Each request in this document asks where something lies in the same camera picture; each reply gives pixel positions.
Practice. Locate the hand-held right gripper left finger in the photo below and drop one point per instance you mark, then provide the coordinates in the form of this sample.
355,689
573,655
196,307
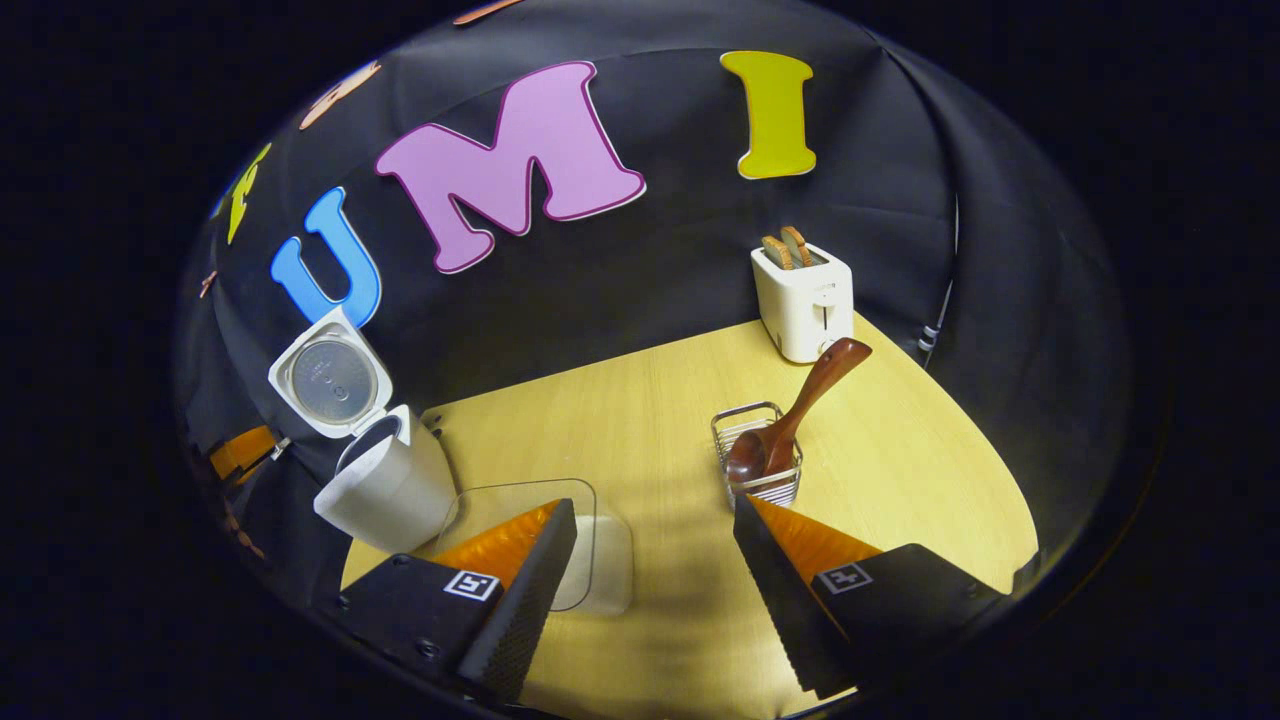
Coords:
535,590

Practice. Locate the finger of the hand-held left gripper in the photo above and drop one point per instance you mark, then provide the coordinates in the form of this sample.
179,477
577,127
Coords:
245,452

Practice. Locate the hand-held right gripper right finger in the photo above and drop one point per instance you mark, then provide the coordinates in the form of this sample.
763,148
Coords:
775,590

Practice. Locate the white rice cooker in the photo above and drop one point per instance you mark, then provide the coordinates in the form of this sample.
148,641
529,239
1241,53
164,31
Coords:
395,490

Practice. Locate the brown wooden spoon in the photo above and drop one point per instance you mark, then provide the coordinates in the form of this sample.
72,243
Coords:
815,385

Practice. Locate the silver cloth clip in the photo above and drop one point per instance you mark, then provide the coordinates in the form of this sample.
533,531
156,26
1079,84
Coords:
281,448

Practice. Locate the clear plastic container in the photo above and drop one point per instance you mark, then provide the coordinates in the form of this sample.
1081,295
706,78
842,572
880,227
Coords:
480,505

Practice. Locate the copper cloth clip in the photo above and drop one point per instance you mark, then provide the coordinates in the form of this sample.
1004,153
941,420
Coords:
208,284

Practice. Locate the white toaster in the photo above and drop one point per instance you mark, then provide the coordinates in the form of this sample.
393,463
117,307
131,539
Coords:
805,310

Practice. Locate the black backdrop cloth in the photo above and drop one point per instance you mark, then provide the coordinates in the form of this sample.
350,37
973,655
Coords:
650,280

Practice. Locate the toasted bread slice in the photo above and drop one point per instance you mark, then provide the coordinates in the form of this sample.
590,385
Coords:
797,245
777,253

